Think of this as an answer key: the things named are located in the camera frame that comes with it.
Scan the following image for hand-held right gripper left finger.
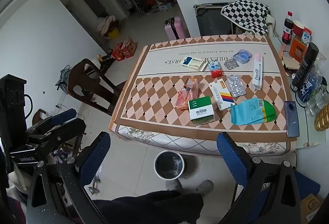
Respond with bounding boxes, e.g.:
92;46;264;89
26;131;111;224

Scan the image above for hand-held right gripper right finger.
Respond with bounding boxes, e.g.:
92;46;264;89
217;132;302;224

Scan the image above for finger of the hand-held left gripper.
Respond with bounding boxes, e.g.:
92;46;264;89
26;118;87;149
31;108;78;130

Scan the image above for teal green plastic bag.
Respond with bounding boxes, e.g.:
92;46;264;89
230;98;277;125

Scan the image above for green white medicine box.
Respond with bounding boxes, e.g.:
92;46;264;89
188;96;216;127

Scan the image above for round white waste bin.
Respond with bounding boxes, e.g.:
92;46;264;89
154;151;185;179

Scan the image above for white box with colour stripes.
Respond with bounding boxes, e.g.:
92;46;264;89
209;79;236;111

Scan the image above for large silver blister pack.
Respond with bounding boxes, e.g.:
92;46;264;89
227;75;246;98

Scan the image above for orange plastic wrapper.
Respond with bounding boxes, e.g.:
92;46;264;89
176;77;199;111

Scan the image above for red blue medicine box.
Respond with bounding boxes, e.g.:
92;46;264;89
208;56;224;78

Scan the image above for long white toothpaste box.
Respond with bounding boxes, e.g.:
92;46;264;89
251;53;265;91

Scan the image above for small silver blister pack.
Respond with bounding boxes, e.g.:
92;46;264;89
224;58;240;70

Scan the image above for white blue medicine box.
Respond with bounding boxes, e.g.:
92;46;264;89
181;56;209;72

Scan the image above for blue plastic wrapper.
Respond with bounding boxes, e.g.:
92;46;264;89
233;49;254;64

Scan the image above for brown wooden stool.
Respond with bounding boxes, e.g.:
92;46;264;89
32;109;47;125

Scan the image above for small dumbbell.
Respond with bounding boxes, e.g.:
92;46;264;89
89;175;102;195

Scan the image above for dark wooden chair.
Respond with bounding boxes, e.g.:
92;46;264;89
67;59;124;116

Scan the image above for grey slipper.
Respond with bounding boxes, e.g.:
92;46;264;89
195;180;214;194
166;179;183;192

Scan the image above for white floral tablecloth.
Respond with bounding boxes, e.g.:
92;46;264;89
117;125;296;156

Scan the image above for dark blue smartphone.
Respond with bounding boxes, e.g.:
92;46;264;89
284;101;300;138

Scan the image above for person's dark trouser legs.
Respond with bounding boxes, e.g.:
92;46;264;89
90;189;206;224

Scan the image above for red gift box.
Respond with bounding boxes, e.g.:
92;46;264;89
121;39;137;58
112;43;125;61

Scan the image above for cardboard box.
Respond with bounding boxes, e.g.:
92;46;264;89
300;194;325;224

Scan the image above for yellow bin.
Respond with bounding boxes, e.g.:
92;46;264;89
107;27;121;39

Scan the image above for diamond pattern table mat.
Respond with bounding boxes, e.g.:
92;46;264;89
108;35;299;143

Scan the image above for clear plastic bottle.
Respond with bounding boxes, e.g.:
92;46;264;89
306;85;329;116

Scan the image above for clear bottle with blue label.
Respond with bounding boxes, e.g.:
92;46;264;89
297;59;327;106

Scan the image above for black spray can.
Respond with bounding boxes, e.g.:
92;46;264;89
290;42;320;92

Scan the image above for orange box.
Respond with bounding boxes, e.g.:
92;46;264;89
289;35;308;62

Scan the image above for dark folding bed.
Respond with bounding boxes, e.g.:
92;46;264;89
193;3;233;37

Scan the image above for cola bottle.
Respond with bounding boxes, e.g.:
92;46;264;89
282;11;294;45

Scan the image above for pink suitcase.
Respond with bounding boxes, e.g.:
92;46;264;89
164;17;190;40

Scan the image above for black white checkered cloth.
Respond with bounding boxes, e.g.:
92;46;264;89
221;0;271;35

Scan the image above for white blue carton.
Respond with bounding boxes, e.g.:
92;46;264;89
301;28;312;43

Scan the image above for red paper cup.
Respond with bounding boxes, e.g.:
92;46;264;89
292;20;305;37

